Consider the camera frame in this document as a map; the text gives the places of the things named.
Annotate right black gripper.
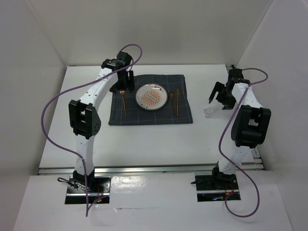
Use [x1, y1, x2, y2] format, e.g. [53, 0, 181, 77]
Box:
[209, 81, 237, 110]

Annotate copper fork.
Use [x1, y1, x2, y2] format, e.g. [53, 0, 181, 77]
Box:
[120, 90, 127, 116]

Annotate clear faceted drinking glass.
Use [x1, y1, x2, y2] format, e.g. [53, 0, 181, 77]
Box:
[204, 106, 219, 119]

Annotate orange patterned plate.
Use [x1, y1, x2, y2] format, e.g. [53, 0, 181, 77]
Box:
[135, 83, 168, 111]

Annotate dark grey checked cloth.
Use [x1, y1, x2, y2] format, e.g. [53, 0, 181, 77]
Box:
[108, 74, 193, 126]

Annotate copper knife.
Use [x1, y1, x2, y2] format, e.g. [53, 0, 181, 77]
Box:
[177, 88, 180, 117]

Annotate copper spoon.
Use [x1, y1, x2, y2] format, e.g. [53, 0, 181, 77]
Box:
[168, 91, 175, 115]

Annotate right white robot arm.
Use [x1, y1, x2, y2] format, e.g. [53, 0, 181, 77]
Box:
[209, 68, 271, 189]

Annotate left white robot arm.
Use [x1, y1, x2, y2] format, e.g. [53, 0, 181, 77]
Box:
[68, 51, 135, 192]

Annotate front aluminium rail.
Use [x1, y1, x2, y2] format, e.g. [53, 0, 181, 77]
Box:
[37, 163, 265, 175]

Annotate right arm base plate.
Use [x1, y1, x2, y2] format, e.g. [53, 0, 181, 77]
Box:
[191, 175, 241, 202]

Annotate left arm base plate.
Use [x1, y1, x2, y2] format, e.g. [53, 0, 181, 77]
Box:
[57, 177, 111, 205]

